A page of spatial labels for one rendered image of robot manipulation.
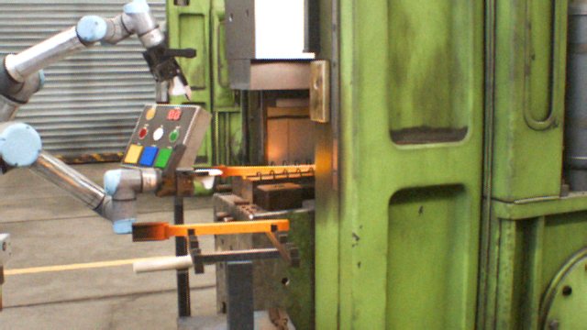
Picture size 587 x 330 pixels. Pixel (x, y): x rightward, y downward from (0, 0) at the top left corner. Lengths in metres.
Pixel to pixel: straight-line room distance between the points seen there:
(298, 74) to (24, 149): 0.85
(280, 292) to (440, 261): 0.49
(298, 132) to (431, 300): 0.78
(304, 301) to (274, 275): 0.14
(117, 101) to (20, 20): 1.79
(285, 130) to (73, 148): 7.87
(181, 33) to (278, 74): 5.04
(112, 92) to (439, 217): 8.40
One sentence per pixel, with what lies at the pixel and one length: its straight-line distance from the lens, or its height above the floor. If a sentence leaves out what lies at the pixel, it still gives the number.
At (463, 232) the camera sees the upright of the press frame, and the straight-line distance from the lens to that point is 2.02.
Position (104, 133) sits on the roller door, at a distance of 10.09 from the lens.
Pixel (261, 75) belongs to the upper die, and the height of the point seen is 1.31.
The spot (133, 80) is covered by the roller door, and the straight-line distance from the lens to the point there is 10.10.
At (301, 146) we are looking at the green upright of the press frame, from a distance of 2.41.
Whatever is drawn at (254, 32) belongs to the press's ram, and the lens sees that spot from 2.01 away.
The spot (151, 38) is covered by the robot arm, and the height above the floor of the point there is 1.44.
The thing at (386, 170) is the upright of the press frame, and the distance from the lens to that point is 1.80.
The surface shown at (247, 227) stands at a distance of 1.70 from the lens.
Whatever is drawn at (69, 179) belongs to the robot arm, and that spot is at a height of 1.01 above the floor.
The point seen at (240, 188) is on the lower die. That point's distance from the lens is 2.18.
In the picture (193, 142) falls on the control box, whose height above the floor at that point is 1.06.
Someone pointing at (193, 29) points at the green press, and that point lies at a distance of 7.09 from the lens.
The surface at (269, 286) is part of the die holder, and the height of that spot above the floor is 0.69.
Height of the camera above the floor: 1.33
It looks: 8 degrees down
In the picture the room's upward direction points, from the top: straight up
